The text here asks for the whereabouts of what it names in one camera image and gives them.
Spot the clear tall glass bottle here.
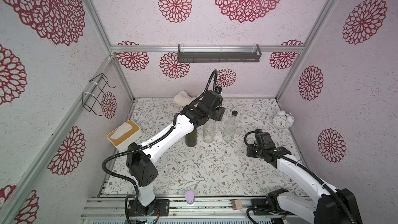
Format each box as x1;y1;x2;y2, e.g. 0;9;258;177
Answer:
203;119;216;144

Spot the clear plastic bottle blue label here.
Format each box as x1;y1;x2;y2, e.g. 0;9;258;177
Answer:
222;113;237;143

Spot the dark green wine bottle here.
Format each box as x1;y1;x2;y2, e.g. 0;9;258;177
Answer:
184;129;198;147

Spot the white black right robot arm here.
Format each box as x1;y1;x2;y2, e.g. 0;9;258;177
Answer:
244;129;362;224

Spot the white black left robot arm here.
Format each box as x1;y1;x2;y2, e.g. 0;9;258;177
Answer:
126;90;225;207

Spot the white plush toy pink scarf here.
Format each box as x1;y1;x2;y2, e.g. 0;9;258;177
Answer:
174;90;198;107

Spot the white alarm clock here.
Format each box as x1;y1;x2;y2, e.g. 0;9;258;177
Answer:
272;111;295;130

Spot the small wooden block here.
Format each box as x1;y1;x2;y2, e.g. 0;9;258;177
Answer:
231;199;243;211

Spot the purple small cup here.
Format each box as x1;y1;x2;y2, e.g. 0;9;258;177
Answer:
184;190;195;205

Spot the white tissue sheet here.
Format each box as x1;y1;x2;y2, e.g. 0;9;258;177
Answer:
110;122;132;140

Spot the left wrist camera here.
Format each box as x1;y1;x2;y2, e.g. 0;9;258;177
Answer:
215;86;222;94

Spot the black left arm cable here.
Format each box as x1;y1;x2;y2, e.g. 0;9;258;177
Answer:
102;69;218;194

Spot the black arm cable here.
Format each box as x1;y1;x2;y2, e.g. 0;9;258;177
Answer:
244;130;357;224
102;69;218;194

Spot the black wall shelf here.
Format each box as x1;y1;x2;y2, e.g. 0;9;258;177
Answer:
177;45;262;63

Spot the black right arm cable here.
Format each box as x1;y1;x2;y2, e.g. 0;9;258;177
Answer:
244;130;357;224

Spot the black wire wall rack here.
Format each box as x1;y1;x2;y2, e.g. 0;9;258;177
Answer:
81;73;116;116

